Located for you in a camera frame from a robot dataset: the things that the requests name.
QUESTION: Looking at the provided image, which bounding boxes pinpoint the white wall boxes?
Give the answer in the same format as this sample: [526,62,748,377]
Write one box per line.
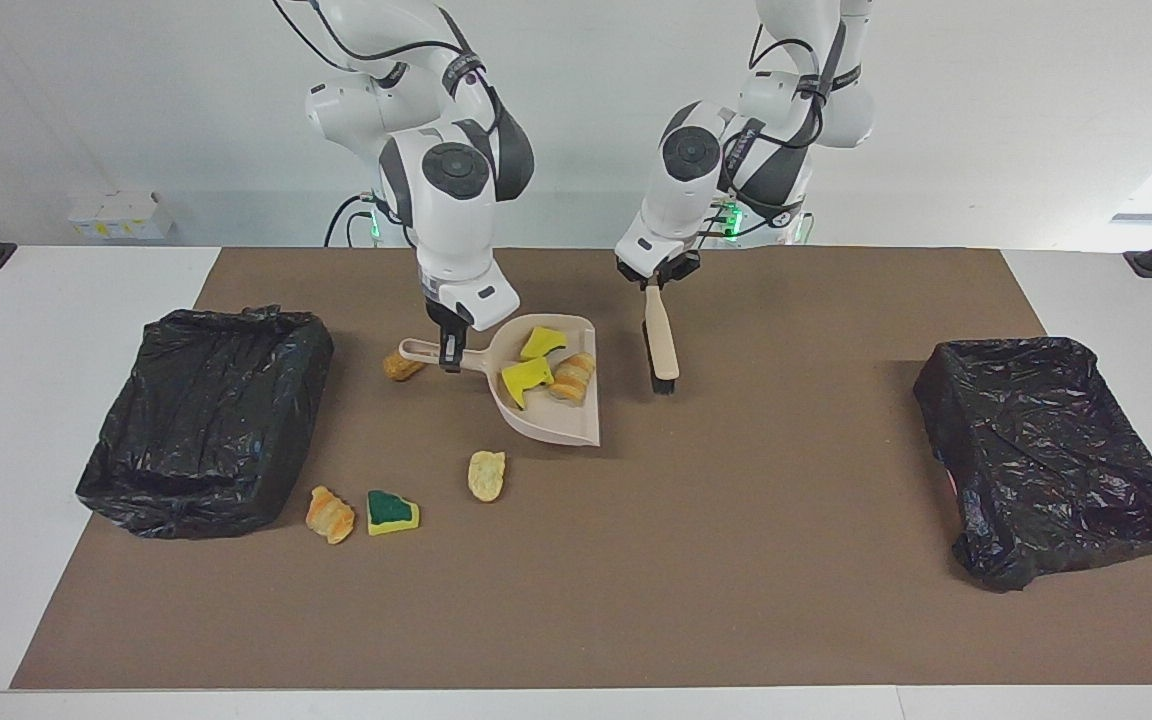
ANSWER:
[67,190,177,241]

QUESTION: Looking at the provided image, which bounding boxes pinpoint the beige brush with black bristles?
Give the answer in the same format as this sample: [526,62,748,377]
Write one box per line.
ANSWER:
[642,283,681,393]

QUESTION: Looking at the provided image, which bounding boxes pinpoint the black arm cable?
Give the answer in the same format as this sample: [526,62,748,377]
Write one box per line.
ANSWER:
[706,25,847,216]
[271,0,512,131]

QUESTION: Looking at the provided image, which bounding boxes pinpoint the brown table mat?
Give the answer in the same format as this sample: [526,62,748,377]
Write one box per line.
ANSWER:
[11,247,1152,691]

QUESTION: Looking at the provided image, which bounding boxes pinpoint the beige plastic dustpan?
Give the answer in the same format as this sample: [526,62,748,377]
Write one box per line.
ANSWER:
[398,314,602,448]

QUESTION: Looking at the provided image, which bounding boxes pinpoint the notched yellow sponge piece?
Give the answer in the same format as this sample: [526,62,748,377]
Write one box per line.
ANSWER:
[501,357,555,410]

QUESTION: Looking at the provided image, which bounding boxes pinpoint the bin lined with black bag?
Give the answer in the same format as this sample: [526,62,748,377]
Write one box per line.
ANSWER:
[75,306,335,541]
[913,336,1152,593]

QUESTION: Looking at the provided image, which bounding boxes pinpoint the orange striped croissant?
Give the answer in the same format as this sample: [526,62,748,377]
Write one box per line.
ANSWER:
[305,486,356,545]

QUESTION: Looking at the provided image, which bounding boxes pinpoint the round pale cracker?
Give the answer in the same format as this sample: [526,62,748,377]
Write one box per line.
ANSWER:
[467,450,507,502]

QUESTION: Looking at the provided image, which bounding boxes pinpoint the pale bread chunk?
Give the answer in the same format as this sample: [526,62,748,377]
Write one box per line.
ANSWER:
[548,352,597,404]

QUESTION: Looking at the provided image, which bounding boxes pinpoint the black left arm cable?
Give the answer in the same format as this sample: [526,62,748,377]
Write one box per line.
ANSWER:
[706,25,847,216]

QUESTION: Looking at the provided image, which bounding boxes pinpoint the green and yellow sponge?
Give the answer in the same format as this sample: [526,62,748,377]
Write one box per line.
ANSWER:
[366,490,421,537]

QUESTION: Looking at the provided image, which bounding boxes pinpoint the small yellow sponge wedge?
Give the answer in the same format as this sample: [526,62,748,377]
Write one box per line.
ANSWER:
[520,326,569,361]

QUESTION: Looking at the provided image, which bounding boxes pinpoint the black base cable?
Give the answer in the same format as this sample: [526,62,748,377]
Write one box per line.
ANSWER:
[324,195,377,248]

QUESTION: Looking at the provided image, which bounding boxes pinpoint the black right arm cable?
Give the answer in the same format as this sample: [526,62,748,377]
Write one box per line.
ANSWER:
[271,0,512,131]

